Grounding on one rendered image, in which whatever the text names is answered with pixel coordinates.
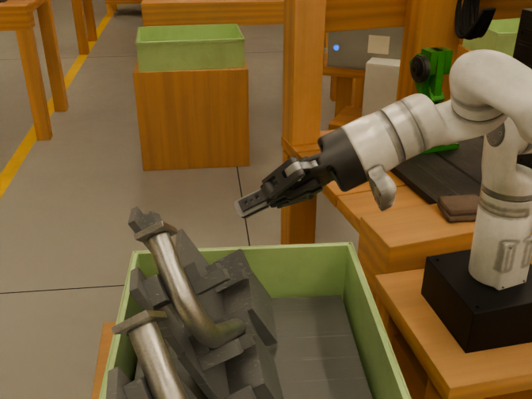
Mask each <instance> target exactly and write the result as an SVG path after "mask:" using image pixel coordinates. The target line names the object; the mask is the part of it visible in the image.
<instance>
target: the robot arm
mask: <svg viewBox="0 0 532 399"><path fill-rule="evenodd" d="M449 83H450V97H451V99H449V100H448V101H445V102H443V103H439V104H434V103H433V102H432V101H431V99H430V98H429V97H427V96H426V95H424V94H422V93H415V94H413V95H410V96H408V97H405V98H403V99H401V100H399V101H397V102H395V103H393V104H390V105H388V106H386V107H384V108H382V109H380V111H377V112H373V113H371V114H368V115H365V116H362V117H359V118H358V119H356V120H353V121H352V122H350V123H347V124H345V125H344V126H342V127H339V128H337V129H336V130H334V131H331V132H329V133H328V134H326V135H323V136H321V137H320V138H319V139H318V141H317V144H318V146H319V148H320V151H321V153H320V154H315V155H313V156H310V157H307V156H305V157H303V158H300V159H298V158H297V156H294V157H290V158H289V159H288V160H286V161H285V162H284V163H283V164H282V165H281V166H279V167H278V168H277V169H275V170H274V171H273V172H272V173H270V174H269V175H268V176H267V177H265V178H264V179H263V180H262V183H263V184H262V185H261V186H260V188H261V189H258V190H256V191H254V192H251V193H249V194H248V195H246V196H243V197H241V198H240V199H237V200H235V202H234V206H235V208H236V210H237V212H238V214H239V215H240V216H241V217H242V218H243V219H247V218H248V217H250V216H252V215H254V214H256V213H258V212H260V211H263V210H265V209H267V208H269V206H271V207H277V208H283V207H286V206H290V205H292V204H296V203H301V202H303V201H306V200H311V199H313V198H314V197H315V194H317V193H319V192H321V191H322V190H323V187H324V186H326V185H327V184H329V183H330V182H331V181H335V182H336V183H337V185H338V187H339V188H340V190H341V191H342V192H347V191H349V190H351V189H353V188H355V187H357V186H359V185H361V184H364V183H366V182H368V181H369V184H370V189H371V191H372V193H373V196H374V200H375V201H376V203H377V205H378V207H379V208H380V210H381V211H384V210H386V209H388V208H390V207H392V206H393V205H394V200H395V195H396V190H397V187H396V185H395V183H394V182H393V180H392V179H391V177H390V176H389V175H388V174H387V173H386V172H388V171H390V170H391V169H393V168H394V167H395V166H397V165H399V164H401V163H402V162H403V161H406V160H408V159H410V158H413V157H415V156H416V155H418V154H421V153H423V152H424V151H426V150H429V149H431V148H432V147H434V146H440V145H445V144H450V143H456V142H460V141H463V140H467V139H473V138H476V137H480V136H482V135H483V136H484V143H483V152H482V159H481V173H482V181H481V191H480V197H479V202H478V207H477V217H476V222H475V227H474V232H473V242H472V247H471V253H470V259H469V273H470V275H471V276H472V277H473V278H474V279H475V280H477V281H478V282H480V283H483V284H485V285H488V286H491V287H494V288H496V289H497V290H498V291H500V290H503V289H505V288H509V287H513V286H515V285H519V284H521V283H525V282H526V278H527V275H528V271H529V266H530V260H531V256H532V235H531V232H532V169H531V168H529V167H526V166H524V165H520V164H517V156H518V155H520V154H532V69H530V68H529V67H528V66H526V65H524V64H523V63H521V62H520V61H518V60H517V59H514V58H512V57H511V56H509V55H506V54H504V53H502V52H499V51H493V50H485V49H483V50H475V51H469V52H467V53H465V54H463V55H461V56H460V57H459V58H457V59H456V60H455V62H454V63H453V65H452V67H451V69H450V76H449Z"/></svg>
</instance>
